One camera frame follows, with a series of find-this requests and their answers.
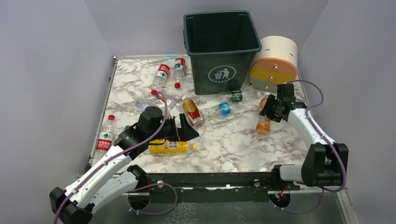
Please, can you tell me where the orange label bottle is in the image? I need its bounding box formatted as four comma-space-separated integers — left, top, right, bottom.
255, 97, 270, 135

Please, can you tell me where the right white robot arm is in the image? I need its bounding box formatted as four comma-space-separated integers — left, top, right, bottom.
260, 94, 349, 192

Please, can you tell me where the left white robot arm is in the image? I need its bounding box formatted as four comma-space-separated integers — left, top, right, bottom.
49, 106, 199, 224

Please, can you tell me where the dark green trash bin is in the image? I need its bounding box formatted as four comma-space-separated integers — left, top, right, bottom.
183, 11, 262, 95

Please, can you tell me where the red gold label bottle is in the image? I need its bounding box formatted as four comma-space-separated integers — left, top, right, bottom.
182, 96, 205, 128

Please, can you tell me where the yellow juice bottle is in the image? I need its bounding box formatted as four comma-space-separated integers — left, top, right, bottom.
148, 140, 197, 154

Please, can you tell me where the clear square jasmine bottle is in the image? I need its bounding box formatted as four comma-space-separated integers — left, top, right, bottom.
167, 98, 181, 121

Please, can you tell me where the white round drawer cabinet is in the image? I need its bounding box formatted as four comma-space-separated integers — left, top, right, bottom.
248, 35, 298, 91

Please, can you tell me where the clear bottle dark green label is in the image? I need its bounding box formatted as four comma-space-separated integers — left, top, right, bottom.
218, 89, 264, 103

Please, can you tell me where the clear bottle blue label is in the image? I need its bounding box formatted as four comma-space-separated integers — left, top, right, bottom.
200, 102, 243, 119

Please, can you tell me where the red label bottle left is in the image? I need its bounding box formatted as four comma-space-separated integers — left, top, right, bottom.
151, 61, 171, 96

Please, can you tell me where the red cap bottle table edge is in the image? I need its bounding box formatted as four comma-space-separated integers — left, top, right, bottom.
93, 114, 115, 161

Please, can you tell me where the red label bottle right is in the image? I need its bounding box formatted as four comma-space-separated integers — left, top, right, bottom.
173, 55, 186, 89

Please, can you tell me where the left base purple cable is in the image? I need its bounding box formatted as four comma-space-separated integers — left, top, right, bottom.
127, 179, 179, 216

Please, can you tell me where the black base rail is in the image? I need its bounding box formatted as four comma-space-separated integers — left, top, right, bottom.
84, 164, 297, 205

